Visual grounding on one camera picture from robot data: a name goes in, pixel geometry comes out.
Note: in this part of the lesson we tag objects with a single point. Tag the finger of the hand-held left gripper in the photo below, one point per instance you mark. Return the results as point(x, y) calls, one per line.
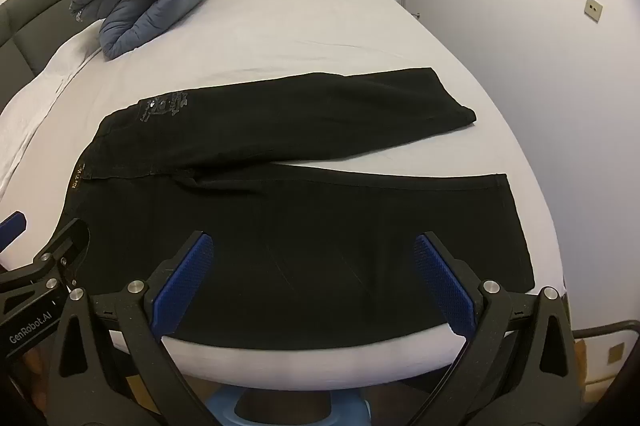
point(72, 243)
point(12, 227)

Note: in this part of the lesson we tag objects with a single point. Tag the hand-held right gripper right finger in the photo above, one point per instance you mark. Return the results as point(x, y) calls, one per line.
point(445, 286)

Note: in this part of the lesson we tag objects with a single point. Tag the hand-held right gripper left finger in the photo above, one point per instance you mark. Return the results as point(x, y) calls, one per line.
point(185, 278)

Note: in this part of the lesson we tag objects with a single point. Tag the black pants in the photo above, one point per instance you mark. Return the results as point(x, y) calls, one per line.
point(300, 226)

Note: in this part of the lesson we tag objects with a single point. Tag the white pillow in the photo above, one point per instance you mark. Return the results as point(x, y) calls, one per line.
point(45, 105)

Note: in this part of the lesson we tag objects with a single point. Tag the light blue round stool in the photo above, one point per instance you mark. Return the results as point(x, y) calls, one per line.
point(220, 407)

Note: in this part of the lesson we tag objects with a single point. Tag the grey padded headboard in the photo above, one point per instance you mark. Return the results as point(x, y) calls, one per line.
point(30, 10)

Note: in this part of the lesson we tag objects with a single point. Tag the bed with white sheet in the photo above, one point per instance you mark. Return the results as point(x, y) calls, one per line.
point(300, 30)

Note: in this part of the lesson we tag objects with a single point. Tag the brass wall socket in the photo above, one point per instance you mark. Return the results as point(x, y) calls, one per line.
point(593, 8)
point(615, 352)

